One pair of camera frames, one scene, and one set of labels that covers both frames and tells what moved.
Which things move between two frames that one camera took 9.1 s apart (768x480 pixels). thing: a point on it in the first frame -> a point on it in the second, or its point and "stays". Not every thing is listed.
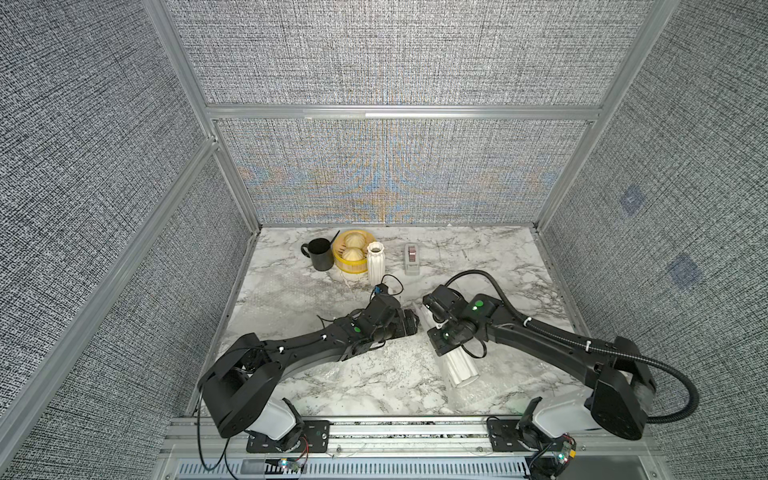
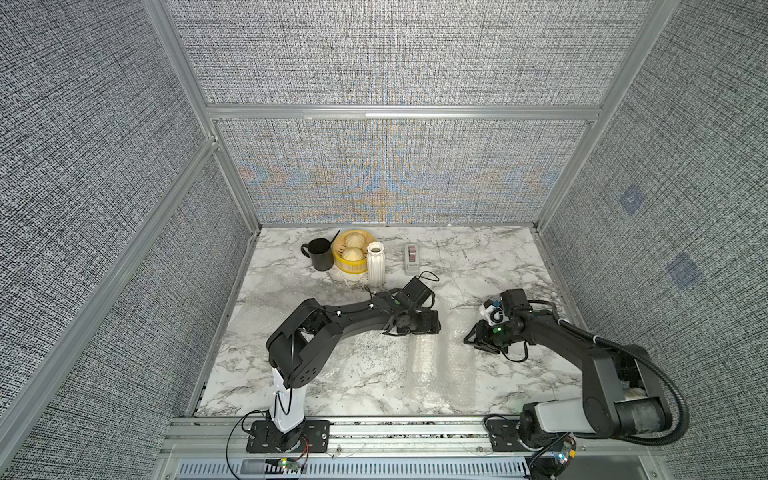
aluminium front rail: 193,440 stays
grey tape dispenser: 412,259 stays
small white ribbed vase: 376,267 stays
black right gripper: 436,345 -> 479,337
